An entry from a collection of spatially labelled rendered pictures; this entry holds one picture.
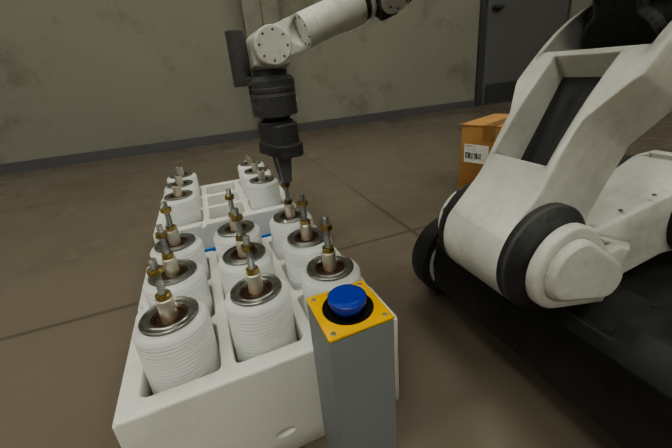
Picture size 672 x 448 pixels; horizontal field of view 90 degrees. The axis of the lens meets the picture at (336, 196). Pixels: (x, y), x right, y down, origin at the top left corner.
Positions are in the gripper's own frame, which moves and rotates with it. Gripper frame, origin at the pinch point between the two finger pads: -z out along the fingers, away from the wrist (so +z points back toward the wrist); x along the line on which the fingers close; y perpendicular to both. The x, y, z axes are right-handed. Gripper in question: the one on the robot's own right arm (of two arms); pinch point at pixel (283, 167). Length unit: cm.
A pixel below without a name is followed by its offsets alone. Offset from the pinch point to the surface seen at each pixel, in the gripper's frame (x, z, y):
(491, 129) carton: -6, -7, 90
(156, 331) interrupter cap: 19.7, -10.9, -30.6
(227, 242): 0.6, -11.8, -14.6
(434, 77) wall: -188, 1, 290
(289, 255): 12.6, -12.6, -7.4
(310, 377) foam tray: 28.7, -23.0, -14.5
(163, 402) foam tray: 23.6, -18.2, -32.2
